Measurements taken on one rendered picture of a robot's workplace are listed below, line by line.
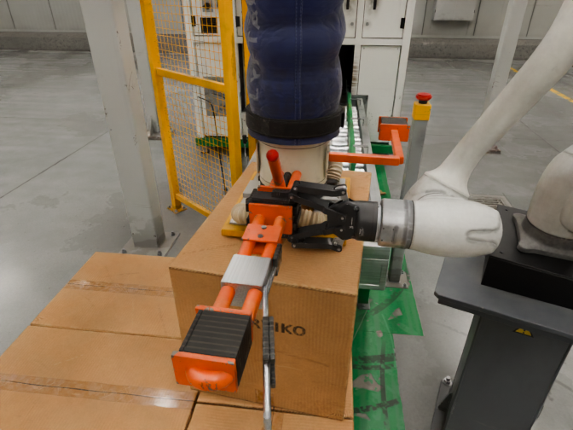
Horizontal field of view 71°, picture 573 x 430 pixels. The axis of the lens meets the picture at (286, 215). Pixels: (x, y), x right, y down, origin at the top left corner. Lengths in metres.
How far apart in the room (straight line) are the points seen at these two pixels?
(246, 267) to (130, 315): 0.85
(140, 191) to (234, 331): 2.05
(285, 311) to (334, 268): 0.14
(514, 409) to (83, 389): 1.29
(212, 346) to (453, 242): 0.44
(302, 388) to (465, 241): 0.53
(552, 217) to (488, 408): 0.70
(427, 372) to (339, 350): 1.10
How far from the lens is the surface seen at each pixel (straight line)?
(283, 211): 0.74
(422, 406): 1.87
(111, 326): 1.41
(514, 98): 0.83
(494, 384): 1.53
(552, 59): 0.80
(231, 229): 0.94
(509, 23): 4.38
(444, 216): 0.74
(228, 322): 0.52
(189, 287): 0.91
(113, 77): 2.32
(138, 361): 1.28
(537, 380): 1.50
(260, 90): 0.89
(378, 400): 1.84
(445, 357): 2.07
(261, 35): 0.87
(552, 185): 1.19
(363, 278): 1.65
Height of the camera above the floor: 1.46
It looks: 30 degrees down
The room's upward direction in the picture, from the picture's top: straight up
